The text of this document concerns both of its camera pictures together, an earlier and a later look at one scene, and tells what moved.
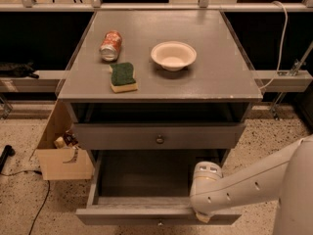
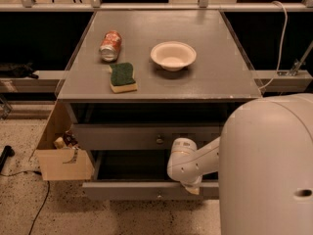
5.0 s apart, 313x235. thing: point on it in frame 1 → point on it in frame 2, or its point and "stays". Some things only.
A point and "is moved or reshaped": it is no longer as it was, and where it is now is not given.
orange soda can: x=111 y=45 stays
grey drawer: x=148 y=187 is moved or reshaped
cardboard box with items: x=59 y=153 stays
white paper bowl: x=173 y=56 stays
